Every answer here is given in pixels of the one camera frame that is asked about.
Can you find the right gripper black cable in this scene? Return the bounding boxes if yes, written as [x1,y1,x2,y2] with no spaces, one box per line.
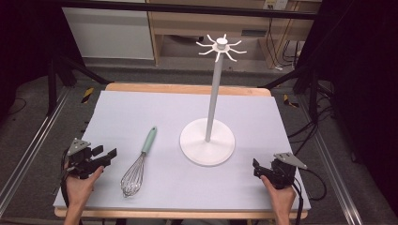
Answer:
[292,168,329,225]

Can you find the green-handled metal whisk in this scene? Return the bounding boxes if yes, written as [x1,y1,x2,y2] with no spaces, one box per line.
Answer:
[120,126,159,199]

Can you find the wooden table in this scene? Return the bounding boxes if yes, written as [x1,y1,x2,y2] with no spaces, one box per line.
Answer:
[54,82,310,220]

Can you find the wooden desk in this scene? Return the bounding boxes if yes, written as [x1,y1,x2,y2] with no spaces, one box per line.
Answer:
[145,0,324,69]

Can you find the metal floor rail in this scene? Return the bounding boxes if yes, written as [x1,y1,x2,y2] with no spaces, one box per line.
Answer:
[0,86,72,218]
[298,95,364,225]

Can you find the white cabinet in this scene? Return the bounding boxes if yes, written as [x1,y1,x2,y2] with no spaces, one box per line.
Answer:
[61,7,155,61]

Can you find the yellow black floor tape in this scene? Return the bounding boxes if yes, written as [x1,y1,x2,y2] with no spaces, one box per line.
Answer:
[81,86,95,104]
[283,94,300,109]

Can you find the white power strip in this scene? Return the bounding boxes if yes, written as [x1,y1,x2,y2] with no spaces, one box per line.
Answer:
[263,0,289,11]

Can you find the black curtain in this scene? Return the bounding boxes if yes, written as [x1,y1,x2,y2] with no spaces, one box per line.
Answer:
[297,0,398,217]
[0,0,69,123]

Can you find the person's left hand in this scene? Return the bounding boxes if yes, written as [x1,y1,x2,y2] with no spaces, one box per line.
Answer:
[64,166,105,208]

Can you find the white hook stand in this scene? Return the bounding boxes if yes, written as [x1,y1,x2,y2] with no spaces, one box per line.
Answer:
[179,33,248,168]

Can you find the black cables under desk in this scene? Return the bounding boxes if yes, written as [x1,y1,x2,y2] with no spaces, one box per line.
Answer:
[265,17,303,71]

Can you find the black floor cables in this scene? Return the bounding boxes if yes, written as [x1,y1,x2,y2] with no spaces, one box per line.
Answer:
[286,104,335,158]

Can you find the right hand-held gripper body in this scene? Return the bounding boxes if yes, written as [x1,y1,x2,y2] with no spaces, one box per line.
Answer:
[268,152,309,190]

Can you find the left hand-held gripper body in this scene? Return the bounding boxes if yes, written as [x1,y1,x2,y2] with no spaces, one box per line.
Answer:
[66,138,104,180]

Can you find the person's right hand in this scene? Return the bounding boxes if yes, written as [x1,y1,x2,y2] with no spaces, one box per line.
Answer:
[260,174,297,216]

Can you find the lavender table mat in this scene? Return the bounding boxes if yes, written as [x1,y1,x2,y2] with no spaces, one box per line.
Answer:
[53,90,312,212]

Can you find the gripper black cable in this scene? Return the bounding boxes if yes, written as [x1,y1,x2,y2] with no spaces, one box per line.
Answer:
[59,149,72,209]
[292,168,329,225]

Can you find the black metal frame bar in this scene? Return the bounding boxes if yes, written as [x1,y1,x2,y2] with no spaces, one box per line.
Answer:
[57,0,317,21]

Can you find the black metal stand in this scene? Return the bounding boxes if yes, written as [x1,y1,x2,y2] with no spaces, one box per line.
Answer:
[256,64,334,124]
[46,51,112,117]

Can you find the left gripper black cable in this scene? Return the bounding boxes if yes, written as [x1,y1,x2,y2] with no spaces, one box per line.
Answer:
[59,149,72,209]

